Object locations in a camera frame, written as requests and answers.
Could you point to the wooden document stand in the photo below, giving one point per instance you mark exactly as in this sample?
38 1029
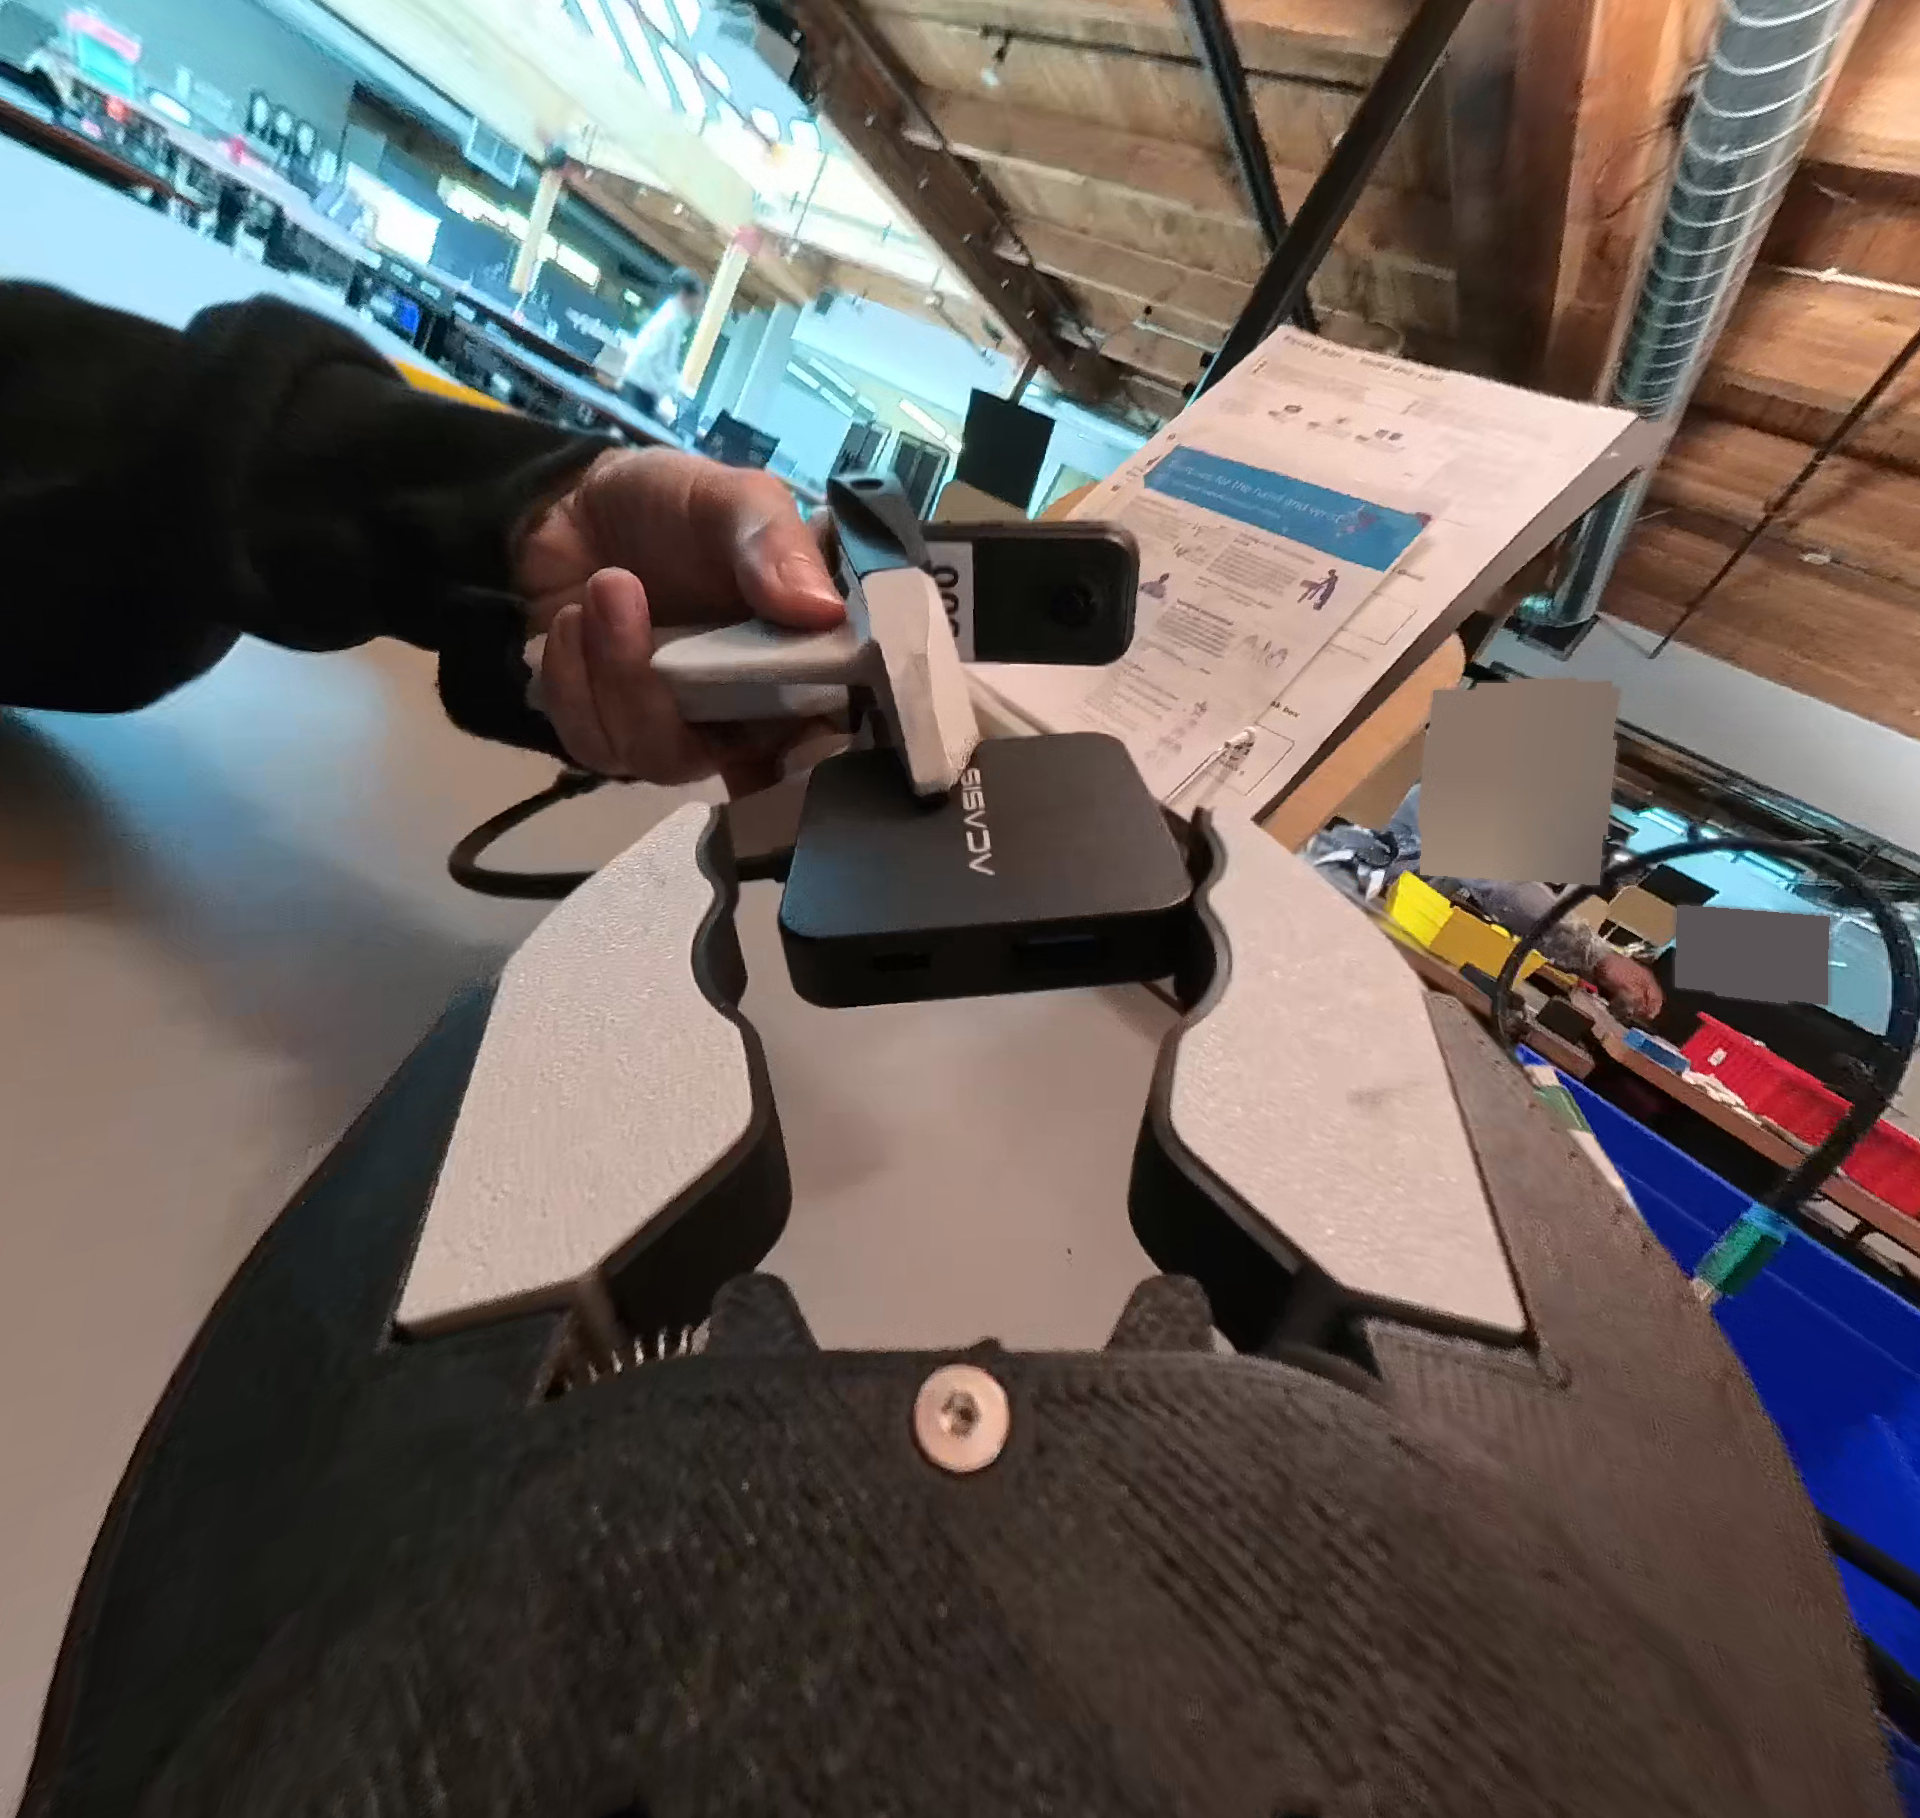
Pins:
1351 768

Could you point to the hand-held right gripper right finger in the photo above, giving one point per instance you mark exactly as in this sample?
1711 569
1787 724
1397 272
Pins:
1319 1112

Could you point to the silver ventilation duct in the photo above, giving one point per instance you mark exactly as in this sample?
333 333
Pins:
1726 124

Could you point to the blue plastic bin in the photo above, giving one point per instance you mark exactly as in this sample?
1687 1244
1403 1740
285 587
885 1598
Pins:
1769 1338

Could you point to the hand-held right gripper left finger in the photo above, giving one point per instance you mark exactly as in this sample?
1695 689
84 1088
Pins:
598 1083

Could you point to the red plastic bin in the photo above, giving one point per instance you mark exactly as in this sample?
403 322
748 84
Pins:
1769 1083

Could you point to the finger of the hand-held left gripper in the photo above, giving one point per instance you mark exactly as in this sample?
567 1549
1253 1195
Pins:
928 694

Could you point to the black monitor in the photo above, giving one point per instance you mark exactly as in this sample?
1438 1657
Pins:
1006 446

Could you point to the black usb hub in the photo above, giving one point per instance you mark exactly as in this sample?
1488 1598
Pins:
958 874

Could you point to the yellow plastic bin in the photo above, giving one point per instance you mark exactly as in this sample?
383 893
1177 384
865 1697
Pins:
1433 917

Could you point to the printed instruction sheet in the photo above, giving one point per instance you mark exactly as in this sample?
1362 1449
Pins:
1290 542

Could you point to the person's left hand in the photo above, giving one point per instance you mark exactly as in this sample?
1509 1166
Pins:
674 542

